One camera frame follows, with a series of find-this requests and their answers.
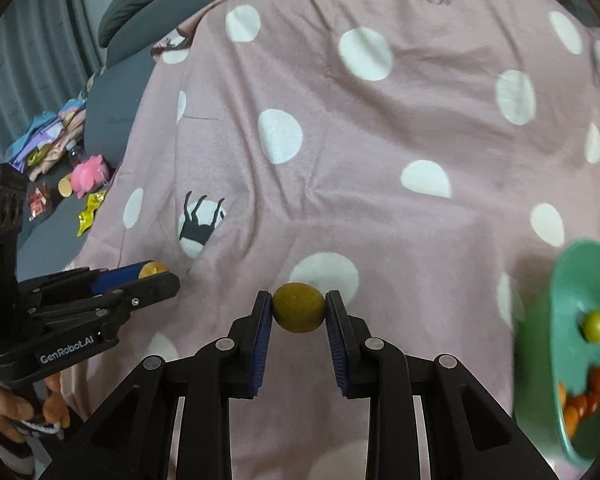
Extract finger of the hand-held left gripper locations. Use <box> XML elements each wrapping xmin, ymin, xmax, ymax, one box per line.
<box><xmin>17</xmin><ymin>260</ymin><xmax>147</xmax><ymax>306</ymax></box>
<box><xmin>27</xmin><ymin>270</ymin><xmax>181</xmax><ymax>322</ymax></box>

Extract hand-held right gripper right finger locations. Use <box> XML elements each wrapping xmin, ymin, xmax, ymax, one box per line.
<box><xmin>325</xmin><ymin>290</ymin><xmax>556</xmax><ymax>480</ymax></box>

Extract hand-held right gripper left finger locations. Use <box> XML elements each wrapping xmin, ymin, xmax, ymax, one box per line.
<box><xmin>40</xmin><ymin>290</ymin><xmax>273</xmax><ymax>480</ymax></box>

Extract small beige round fruit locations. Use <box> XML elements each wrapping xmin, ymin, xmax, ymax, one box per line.
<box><xmin>139</xmin><ymin>260</ymin><xmax>171</xmax><ymax>279</ymax></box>
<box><xmin>272</xmin><ymin>283</ymin><xmax>326</xmax><ymax>334</ymax></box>

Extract green plastic bowl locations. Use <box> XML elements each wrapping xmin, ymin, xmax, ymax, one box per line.
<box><xmin>512</xmin><ymin>240</ymin><xmax>600</xmax><ymax>465</ymax></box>

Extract yellow-green round fruit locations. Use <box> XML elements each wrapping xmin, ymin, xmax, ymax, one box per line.
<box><xmin>581</xmin><ymin>310</ymin><xmax>600</xmax><ymax>344</ymax></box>

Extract person's left forearm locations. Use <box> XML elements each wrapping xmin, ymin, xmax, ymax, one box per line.
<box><xmin>0</xmin><ymin>420</ymin><xmax>36</xmax><ymax>480</ymax></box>

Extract person's left hand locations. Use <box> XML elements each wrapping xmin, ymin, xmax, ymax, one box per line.
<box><xmin>0</xmin><ymin>372</ymin><xmax>71</xmax><ymax>443</ymax></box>

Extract yellow packet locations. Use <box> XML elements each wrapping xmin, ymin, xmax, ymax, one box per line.
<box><xmin>76</xmin><ymin>190</ymin><xmax>108</xmax><ymax>237</ymax></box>

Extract pink plush toy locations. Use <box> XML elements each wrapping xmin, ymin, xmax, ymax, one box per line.
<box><xmin>71</xmin><ymin>156</ymin><xmax>112</xmax><ymax>198</ymax></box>

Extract red packet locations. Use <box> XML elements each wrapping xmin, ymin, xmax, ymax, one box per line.
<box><xmin>27</xmin><ymin>184</ymin><xmax>53</xmax><ymax>221</ymax></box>

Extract pile of clothes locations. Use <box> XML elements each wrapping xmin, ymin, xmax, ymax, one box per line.
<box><xmin>5</xmin><ymin>99</ymin><xmax>88</xmax><ymax>181</ymax></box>

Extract pink polka dot blanket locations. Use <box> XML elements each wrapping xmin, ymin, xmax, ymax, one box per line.
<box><xmin>70</xmin><ymin>0</ymin><xmax>600</xmax><ymax>480</ymax></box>

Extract grey curtain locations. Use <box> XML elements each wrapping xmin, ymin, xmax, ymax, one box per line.
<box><xmin>0</xmin><ymin>0</ymin><xmax>131</xmax><ymax>166</ymax></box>

